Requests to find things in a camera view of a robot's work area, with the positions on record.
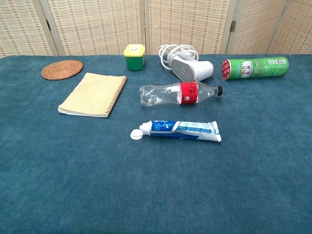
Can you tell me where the blue table cloth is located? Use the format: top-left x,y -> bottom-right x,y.
0,54 -> 312,234

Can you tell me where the green container with yellow lid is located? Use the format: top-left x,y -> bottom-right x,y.
123,44 -> 146,72

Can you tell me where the clear bottle with red label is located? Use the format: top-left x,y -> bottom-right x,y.
139,81 -> 223,107

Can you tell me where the tan spiral notebook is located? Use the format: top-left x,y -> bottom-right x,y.
58,72 -> 128,118

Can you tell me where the white appliance power cable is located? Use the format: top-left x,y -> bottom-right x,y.
158,44 -> 199,71

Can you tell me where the white handheld appliance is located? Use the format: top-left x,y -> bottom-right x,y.
166,51 -> 215,82

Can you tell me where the green cylindrical snack can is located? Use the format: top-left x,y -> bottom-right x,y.
221,57 -> 290,80

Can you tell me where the white plastic bottle nozzle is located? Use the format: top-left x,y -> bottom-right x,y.
130,122 -> 152,141

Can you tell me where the round woven rattan coaster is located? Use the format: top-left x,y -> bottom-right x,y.
40,59 -> 84,80

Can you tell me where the blue white toothpaste tube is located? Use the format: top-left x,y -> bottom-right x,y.
149,120 -> 222,143

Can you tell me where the woven folding screen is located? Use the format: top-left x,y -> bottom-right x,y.
0,0 -> 312,59

